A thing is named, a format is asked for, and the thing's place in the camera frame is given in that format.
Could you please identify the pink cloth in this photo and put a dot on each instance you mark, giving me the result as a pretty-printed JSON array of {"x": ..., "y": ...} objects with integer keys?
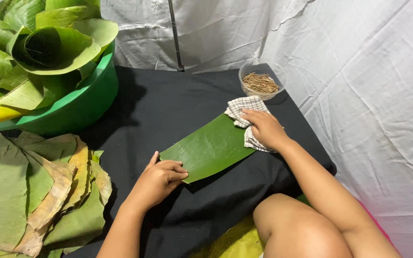
[{"x": 376, "y": 224}]

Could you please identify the black tripod pole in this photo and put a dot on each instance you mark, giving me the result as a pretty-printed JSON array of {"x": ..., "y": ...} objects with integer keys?
[{"x": 176, "y": 36}]

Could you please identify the heap of rolled banana leaves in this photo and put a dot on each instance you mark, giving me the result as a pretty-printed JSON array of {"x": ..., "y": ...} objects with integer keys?
[{"x": 30, "y": 53}]

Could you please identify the checkered white cloth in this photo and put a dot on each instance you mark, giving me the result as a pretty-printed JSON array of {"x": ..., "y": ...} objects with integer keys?
[{"x": 244, "y": 107}]

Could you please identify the person's left hand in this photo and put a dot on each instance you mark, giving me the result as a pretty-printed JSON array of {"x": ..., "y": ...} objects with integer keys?
[{"x": 156, "y": 182}]

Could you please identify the heap of thin wooden sticks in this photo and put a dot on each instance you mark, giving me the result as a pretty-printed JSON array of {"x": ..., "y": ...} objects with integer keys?
[{"x": 260, "y": 83}]

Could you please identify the person's right fingers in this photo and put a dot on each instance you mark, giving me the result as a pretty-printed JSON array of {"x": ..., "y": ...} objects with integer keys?
[{"x": 251, "y": 116}]

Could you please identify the person's leg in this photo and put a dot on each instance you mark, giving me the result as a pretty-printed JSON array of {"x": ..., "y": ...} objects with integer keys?
[{"x": 299, "y": 229}]

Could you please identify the green banana leaf strip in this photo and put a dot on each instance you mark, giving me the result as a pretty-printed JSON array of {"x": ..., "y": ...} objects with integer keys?
[{"x": 210, "y": 147}]

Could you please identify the person's right hand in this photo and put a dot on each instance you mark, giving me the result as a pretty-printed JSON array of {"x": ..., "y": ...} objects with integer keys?
[{"x": 265, "y": 129}]

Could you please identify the black table cloth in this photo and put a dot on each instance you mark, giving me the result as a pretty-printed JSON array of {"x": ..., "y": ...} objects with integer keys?
[{"x": 192, "y": 107}]

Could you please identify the clear plastic bowl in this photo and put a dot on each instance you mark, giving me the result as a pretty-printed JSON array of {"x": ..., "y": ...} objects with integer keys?
[{"x": 262, "y": 79}]

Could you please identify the green plastic basin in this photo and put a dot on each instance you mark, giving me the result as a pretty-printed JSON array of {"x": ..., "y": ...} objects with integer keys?
[{"x": 81, "y": 104}]

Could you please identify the yellow-green mat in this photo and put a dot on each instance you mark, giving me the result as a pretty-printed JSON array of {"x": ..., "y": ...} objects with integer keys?
[{"x": 233, "y": 242}]

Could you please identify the white fabric backdrop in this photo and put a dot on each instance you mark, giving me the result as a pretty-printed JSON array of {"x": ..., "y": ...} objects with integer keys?
[{"x": 335, "y": 71}]

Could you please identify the pile of flat banana leaves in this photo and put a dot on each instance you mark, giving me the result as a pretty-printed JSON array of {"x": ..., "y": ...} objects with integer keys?
[{"x": 30, "y": 193}]

